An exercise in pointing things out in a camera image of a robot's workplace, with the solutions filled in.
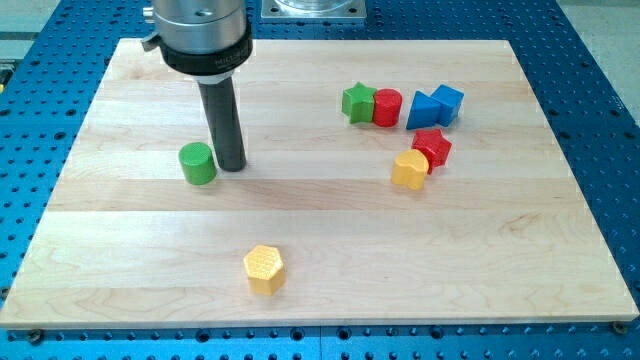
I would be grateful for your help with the red star block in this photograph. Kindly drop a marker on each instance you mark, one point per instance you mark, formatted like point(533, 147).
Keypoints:
point(433, 145)

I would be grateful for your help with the green star block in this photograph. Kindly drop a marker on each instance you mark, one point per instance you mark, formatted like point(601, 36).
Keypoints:
point(358, 103)

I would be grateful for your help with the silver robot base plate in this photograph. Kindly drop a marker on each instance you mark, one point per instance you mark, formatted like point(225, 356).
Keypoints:
point(313, 9)

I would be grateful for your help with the yellow heart block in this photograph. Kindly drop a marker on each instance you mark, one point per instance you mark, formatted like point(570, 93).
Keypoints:
point(410, 169)

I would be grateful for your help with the yellow hexagon block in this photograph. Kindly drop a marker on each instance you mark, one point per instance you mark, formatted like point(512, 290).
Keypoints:
point(265, 270)

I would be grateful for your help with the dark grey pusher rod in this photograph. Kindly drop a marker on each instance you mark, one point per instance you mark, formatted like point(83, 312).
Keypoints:
point(220, 107)

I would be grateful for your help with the wooden board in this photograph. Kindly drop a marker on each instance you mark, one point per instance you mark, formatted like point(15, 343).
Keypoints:
point(500, 234)

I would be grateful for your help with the green cylinder block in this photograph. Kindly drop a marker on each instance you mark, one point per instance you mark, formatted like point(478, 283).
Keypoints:
point(197, 164)

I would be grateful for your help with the blue cube block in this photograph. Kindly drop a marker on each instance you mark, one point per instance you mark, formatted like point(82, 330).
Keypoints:
point(450, 100)

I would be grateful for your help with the blue triangle block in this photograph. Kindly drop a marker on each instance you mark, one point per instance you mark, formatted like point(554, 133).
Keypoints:
point(424, 112)

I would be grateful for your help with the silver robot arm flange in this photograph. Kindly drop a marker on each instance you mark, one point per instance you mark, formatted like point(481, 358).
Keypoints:
point(207, 39)

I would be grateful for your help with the red cylinder block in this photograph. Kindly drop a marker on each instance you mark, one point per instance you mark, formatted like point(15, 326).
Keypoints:
point(387, 106)

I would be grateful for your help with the blue perforated table plate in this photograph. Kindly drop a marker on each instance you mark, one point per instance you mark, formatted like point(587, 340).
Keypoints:
point(52, 89)

